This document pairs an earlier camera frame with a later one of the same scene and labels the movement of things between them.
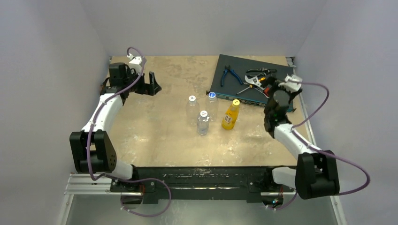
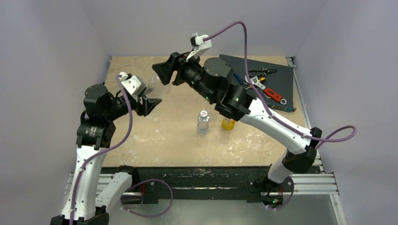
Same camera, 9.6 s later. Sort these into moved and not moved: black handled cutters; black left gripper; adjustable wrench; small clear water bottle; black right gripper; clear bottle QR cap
Moved: black left gripper; clear bottle QR cap; black right gripper
Not moved: small clear water bottle; black handled cutters; adjustable wrench
